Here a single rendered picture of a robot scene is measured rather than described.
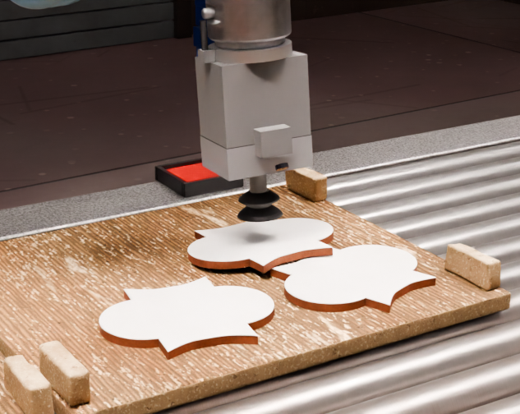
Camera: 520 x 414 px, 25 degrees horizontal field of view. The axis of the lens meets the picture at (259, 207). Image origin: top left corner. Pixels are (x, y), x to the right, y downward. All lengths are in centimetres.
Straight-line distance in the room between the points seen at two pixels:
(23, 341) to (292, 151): 29
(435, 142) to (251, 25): 56
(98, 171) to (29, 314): 338
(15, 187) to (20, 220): 297
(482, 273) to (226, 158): 25
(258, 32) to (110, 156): 353
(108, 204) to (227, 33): 34
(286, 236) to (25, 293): 25
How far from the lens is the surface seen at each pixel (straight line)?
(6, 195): 418
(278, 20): 105
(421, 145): 154
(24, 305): 104
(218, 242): 112
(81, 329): 99
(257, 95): 106
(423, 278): 106
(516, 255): 121
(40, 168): 445
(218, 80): 105
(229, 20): 104
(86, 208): 132
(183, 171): 138
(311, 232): 114
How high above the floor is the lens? 136
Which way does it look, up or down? 20 degrees down
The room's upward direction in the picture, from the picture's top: straight up
